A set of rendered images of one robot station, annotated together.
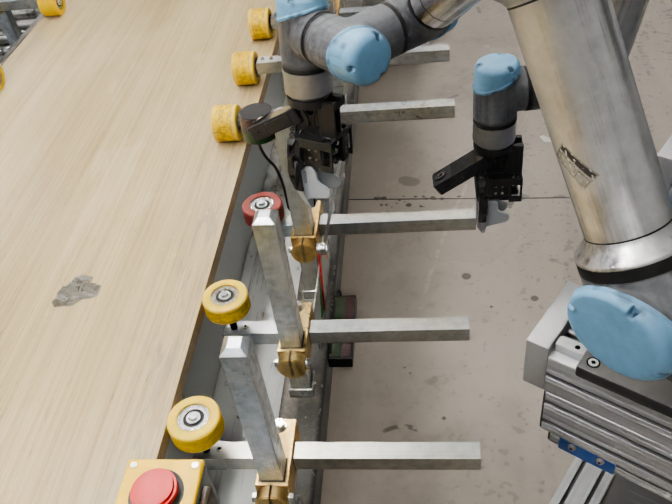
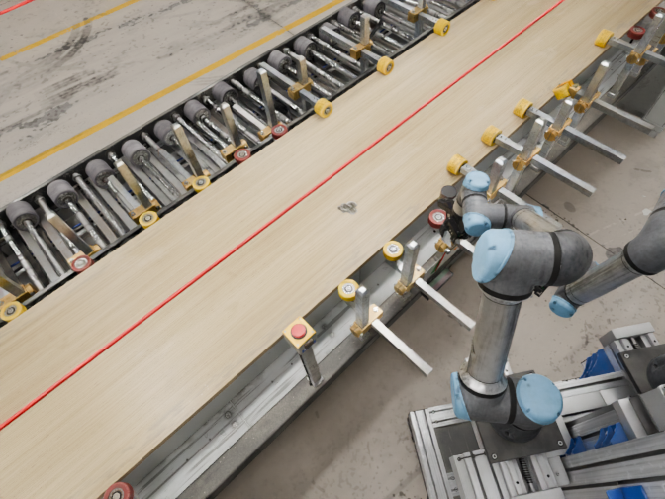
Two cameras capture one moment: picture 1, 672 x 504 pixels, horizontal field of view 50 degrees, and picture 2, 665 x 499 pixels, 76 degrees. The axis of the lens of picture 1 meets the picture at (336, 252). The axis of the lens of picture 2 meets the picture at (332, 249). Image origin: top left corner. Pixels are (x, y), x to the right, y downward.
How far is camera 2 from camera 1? 65 cm
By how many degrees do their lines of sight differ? 31
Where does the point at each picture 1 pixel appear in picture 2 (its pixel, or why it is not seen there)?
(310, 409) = (398, 305)
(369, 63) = (476, 231)
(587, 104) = (482, 335)
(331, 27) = (473, 206)
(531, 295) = not seen: hidden behind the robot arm
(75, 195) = (377, 158)
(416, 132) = (602, 180)
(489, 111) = not seen: hidden behind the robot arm
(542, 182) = not seen: hidden behind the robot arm
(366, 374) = (462, 287)
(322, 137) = (457, 228)
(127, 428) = (328, 275)
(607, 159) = (479, 353)
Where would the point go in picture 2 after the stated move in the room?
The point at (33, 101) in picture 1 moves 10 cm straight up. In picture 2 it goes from (395, 90) to (397, 73)
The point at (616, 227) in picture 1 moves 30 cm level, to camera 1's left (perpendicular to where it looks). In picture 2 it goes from (471, 370) to (370, 305)
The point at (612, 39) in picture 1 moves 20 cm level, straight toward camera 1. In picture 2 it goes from (504, 326) to (428, 369)
